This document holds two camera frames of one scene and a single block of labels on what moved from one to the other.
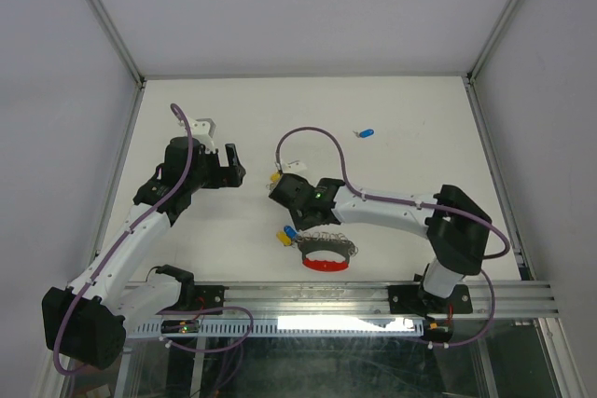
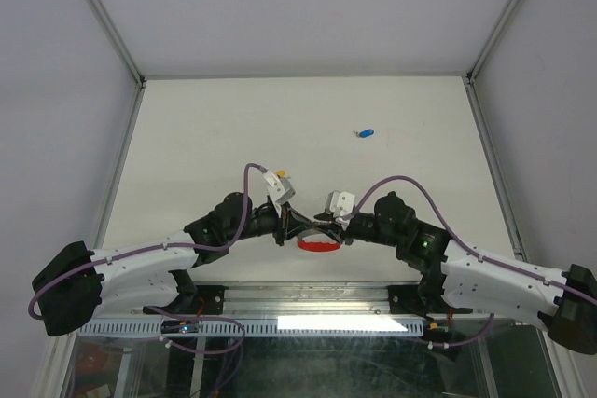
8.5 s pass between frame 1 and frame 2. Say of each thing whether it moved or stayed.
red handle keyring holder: moved
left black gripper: moved
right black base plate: stayed
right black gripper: moved
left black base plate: stayed
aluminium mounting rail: stayed
